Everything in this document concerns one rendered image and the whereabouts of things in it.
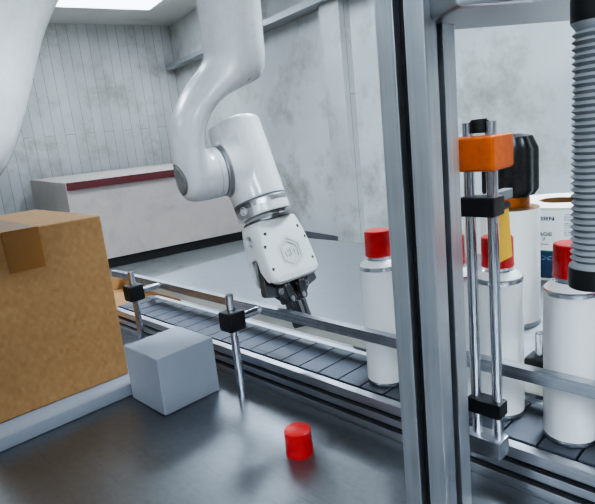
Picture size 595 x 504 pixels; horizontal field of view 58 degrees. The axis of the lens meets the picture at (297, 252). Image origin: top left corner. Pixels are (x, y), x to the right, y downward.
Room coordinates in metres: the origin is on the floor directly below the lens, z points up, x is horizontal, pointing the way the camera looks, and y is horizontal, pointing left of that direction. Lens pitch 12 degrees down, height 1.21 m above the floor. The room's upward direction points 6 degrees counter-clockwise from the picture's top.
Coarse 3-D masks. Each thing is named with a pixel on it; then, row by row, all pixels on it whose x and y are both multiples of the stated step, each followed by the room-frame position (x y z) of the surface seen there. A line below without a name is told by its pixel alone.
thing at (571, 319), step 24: (552, 288) 0.50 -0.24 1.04; (552, 312) 0.49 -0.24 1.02; (576, 312) 0.48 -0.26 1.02; (552, 336) 0.49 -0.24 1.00; (576, 336) 0.48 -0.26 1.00; (552, 360) 0.49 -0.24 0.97; (576, 360) 0.48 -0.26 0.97; (552, 408) 0.49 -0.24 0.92; (576, 408) 0.48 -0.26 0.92; (552, 432) 0.49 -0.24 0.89; (576, 432) 0.48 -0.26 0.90
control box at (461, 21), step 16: (432, 0) 0.42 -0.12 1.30; (448, 0) 0.40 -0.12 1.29; (464, 0) 0.39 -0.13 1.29; (480, 0) 0.39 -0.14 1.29; (496, 0) 0.39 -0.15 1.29; (512, 0) 0.39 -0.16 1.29; (528, 0) 0.40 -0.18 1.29; (544, 0) 0.40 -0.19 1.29; (560, 0) 0.40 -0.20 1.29; (432, 16) 0.43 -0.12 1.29; (448, 16) 0.42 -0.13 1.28; (464, 16) 0.42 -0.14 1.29; (480, 16) 0.43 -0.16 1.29; (496, 16) 0.44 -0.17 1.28; (512, 16) 0.45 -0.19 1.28; (528, 16) 0.45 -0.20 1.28; (544, 16) 0.46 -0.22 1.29; (560, 16) 0.47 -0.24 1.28
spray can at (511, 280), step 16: (512, 240) 0.55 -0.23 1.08; (512, 256) 0.55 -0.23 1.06; (480, 272) 0.56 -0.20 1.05; (512, 272) 0.55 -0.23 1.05; (480, 288) 0.55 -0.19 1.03; (512, 288) 0.54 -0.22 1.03; (480, 304) 0.55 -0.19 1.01; (512, 304) 0.54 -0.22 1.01; (480, 320) 0.56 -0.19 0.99; (512, 320) 0.54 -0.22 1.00; (480, 336) 0.56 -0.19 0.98; (512, 336) 0.54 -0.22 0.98; (480, 352) 0.56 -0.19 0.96; (512, 352) 0.54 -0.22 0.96; (512, 384) 0.54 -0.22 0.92; (512, 400) 0.54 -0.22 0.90; (512, 416) 0.54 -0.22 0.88
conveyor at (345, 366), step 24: (144, 312) 1.09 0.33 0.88; (168, 312) 1.07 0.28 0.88; (192, 312) 1.05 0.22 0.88; (216, 336) 0.90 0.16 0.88; (240, 336) 0.89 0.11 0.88; (264, 336) 0.88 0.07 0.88; (288, 336) 0.86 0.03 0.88; (288, 360) 0.76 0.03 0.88; (312, 360) 0.76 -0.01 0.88; (336, 360) 0.75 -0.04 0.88; (360, 360) 0.74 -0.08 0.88; (360, 384) 0.66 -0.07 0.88; (528, 408) 0.56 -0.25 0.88; (504, 432) 0.52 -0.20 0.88; (528, 432) 0.51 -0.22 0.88; (576, 456) 0.47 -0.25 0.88
